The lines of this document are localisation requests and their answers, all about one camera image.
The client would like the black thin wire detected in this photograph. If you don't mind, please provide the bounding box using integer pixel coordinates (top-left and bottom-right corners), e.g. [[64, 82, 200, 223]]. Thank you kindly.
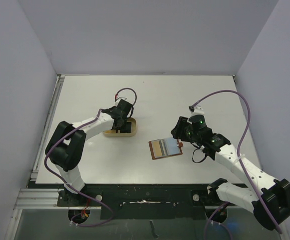
[[191, 148, 209, 165]]

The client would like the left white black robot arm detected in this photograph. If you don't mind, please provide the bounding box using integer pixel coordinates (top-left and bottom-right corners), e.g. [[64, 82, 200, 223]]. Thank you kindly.
[[44, 98, 134, 206]]

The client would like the brown leather card holder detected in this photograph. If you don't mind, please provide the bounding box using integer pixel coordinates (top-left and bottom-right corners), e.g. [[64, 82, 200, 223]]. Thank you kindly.
[[148, 137, 183, 160]]

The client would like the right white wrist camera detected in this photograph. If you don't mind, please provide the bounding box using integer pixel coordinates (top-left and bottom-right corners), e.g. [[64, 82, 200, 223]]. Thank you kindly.
[[189, 105, 205, 117]]

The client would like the beige oval tray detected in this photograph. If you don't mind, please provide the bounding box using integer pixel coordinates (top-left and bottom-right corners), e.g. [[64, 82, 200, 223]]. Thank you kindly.
[[103, 117, 137, 138]]

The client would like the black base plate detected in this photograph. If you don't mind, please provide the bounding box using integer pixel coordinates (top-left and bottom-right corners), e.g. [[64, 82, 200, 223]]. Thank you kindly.
[[57, 183, 235, 221]]

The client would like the aluminium frame rail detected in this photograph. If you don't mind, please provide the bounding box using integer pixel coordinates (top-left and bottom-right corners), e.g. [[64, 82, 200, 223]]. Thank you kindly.
[[14, 188, 58, 210]]

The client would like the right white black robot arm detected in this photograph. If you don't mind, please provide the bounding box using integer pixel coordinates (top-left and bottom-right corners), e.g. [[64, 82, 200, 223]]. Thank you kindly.
[[171, 114, 290, 230]]

